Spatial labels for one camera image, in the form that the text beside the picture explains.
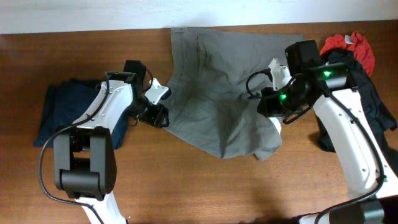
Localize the grey shorts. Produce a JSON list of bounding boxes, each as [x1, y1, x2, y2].
[[165, 28, 303, 161]]

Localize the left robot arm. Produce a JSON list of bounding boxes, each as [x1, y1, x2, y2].
[[53, 60, 171, 223]]

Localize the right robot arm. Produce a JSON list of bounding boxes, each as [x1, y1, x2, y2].
[[256, 40, 397, 223]]

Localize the folded navy blue garment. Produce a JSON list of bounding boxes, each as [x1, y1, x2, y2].
[[33, 79, 134, 149]]

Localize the red garment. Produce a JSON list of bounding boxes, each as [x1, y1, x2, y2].
[[320, 31, 376, 77]]

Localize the black garment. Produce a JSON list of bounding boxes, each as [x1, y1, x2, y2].
[[320, 49, 397, 174]]

